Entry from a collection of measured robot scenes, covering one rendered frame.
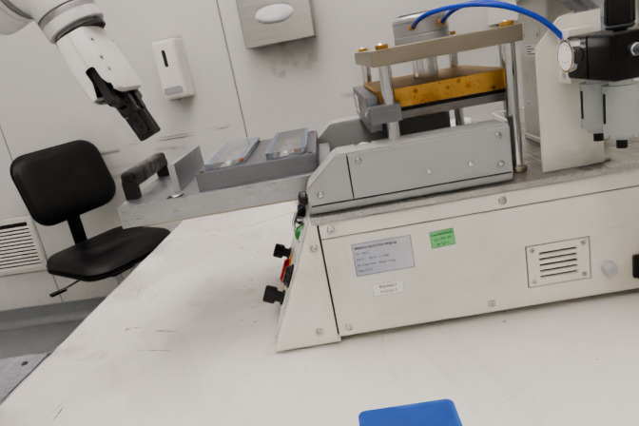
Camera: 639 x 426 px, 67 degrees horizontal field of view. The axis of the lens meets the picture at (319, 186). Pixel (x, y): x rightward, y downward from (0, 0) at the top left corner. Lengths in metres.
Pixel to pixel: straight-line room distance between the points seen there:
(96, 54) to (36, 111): 1.99
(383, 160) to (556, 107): 0.21
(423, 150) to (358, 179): 0.08
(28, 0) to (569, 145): 0.73
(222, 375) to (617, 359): 0.46
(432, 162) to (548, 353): 0.25
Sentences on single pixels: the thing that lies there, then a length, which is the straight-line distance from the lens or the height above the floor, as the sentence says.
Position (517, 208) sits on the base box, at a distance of 0.63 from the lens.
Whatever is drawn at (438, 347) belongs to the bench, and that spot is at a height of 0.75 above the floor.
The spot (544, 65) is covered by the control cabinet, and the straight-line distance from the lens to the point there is 0.63.
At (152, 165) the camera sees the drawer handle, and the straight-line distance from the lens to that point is 0.79.
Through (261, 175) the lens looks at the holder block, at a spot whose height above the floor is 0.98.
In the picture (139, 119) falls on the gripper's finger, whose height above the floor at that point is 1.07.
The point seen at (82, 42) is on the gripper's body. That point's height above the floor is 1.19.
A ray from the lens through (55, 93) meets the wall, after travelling 2.66.
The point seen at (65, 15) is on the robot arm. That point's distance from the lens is 0.77.
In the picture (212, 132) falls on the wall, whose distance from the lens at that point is 2.38.
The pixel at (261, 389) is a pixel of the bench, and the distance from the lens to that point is 0.63.
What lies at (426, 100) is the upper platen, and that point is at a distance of 0.64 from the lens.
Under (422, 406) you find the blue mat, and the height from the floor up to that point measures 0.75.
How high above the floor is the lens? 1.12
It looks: 15 degrees down
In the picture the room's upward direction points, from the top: 11 degrees counter-clockwise
